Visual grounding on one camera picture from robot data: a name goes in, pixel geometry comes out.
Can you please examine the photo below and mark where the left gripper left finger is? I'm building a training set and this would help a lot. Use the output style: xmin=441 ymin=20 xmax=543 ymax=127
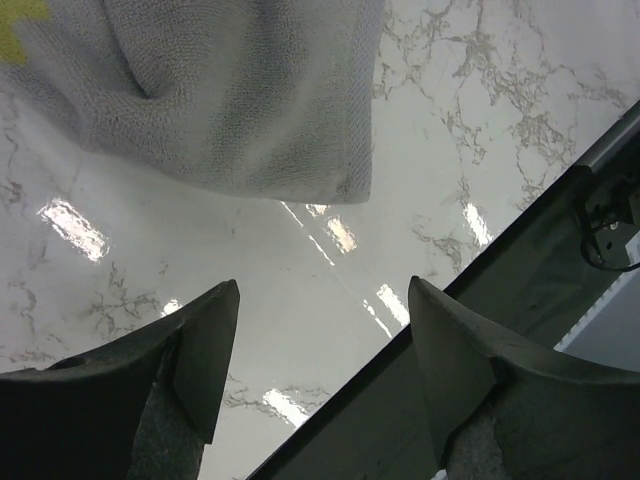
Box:
xmin=1 ymin=280 xmax=240 ymax=479

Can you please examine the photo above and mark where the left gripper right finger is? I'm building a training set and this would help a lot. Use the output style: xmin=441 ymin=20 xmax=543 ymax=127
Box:
xmin=408 ymin=278 xmax=639 ymax=479

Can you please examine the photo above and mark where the grey white towel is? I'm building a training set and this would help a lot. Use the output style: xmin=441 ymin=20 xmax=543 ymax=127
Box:
xmin=1 ymin=1 xmax=384 ymax=204

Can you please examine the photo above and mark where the white slotted cable duct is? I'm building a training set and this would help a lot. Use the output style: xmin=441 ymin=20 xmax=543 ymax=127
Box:
xmin=554 ymin=271 xmax=639 ymax=372

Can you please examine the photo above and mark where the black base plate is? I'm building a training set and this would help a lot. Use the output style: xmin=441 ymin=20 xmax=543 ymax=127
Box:
xmin=255 ymin=108 xmax=639 ymax=479

